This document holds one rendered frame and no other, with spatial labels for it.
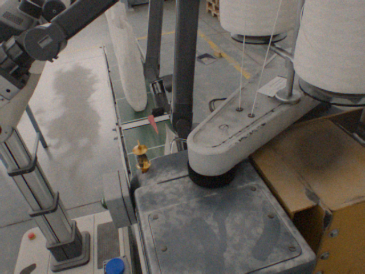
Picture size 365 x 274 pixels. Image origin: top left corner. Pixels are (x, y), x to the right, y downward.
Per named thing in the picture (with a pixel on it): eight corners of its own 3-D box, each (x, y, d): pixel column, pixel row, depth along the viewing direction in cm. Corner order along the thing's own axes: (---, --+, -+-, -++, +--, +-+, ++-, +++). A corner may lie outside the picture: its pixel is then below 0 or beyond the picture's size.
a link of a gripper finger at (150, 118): (170, 129, 118) (163, 107, 119) (153, 133, 117) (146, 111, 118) (169, 132, 125) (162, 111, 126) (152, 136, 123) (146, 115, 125)
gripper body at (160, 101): (176, 107, 120) (171, 89, 121) (151, 113, 118) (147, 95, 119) (175, 111, 126) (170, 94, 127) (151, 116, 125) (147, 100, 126)
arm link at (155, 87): (150, 85, 127) (146, 82, 122) (166, 80, 126) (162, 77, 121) (155, 100, 126) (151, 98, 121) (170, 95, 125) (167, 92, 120)
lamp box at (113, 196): (112, 202, 65) (102, 173, 60) (132, 197, 66) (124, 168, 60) (116, 230, 59) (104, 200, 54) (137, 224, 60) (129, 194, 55)
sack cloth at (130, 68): (124, 90, 294) (106, 15, 250) (145, 85, 297) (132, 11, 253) (128, 114, 257) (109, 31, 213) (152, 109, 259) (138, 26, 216)
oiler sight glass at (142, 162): (136, 161, 59) (132, 147, 57) (148, 158, 59) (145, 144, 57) (138, 169, 57) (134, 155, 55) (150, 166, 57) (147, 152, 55)
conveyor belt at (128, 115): (105, 48, 422) (104, 42, 417) (132, 43, 429) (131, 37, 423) (124, 134, 249) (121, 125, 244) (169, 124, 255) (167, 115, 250)
